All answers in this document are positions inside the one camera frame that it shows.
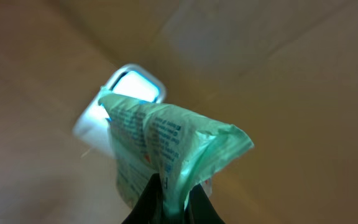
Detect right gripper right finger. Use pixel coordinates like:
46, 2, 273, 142
185, 184, 224, 224

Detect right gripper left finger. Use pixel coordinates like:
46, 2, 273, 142
122, 174, 163, 224

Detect teal wet wipes pack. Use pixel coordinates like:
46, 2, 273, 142
98, 87, 254, 217

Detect white barcode scanner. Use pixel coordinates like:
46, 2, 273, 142
72, 64, 167, 157

